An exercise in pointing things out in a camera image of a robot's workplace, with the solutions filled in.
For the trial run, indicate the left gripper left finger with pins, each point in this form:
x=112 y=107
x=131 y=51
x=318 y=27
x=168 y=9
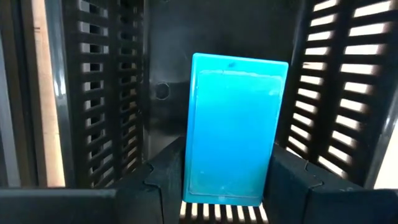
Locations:
x=77 y=208

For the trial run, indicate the black slotted basket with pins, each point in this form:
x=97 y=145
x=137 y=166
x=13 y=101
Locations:
x=217 y=31

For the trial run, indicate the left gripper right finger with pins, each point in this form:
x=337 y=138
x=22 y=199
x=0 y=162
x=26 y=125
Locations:
x=326 y=205

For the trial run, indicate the black aluminium table frame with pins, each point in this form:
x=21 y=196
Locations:
x=25 y=93

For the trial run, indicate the teal card case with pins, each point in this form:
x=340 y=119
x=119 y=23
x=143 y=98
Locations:
x=233 y=124

